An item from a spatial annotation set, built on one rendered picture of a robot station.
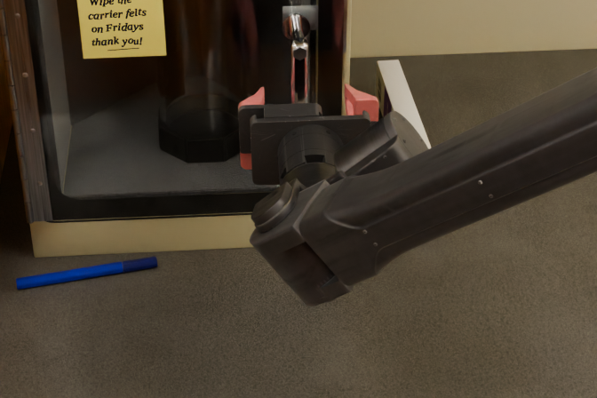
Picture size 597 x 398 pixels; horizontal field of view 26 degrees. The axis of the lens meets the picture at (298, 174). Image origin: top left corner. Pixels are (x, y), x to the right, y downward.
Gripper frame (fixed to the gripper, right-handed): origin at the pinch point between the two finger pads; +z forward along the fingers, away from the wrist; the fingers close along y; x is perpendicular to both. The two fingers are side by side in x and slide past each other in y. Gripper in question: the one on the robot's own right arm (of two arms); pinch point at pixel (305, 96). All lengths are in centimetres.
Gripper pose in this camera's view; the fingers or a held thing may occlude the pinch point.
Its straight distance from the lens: 118.4
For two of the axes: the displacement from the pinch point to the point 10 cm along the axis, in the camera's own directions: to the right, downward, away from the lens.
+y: -10.0, 0.4, -0.4
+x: 0.1, 8.2, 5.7
